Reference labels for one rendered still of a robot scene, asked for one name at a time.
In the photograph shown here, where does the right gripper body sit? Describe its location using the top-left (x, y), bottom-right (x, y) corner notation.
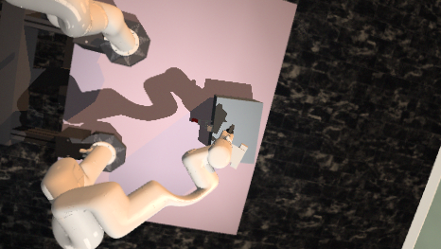
top-left (219, 130), bottom-right (234, 143)

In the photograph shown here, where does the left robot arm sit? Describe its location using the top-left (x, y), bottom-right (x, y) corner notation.
top-left (6, 0), bottom-right (139, 56)

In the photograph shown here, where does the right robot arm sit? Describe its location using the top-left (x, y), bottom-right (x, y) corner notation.
top-left (41, 135), bottom-right (248, 249)

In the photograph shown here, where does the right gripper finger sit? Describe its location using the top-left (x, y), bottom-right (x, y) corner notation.
top-left (226, 124), bottom-right (235, 134)

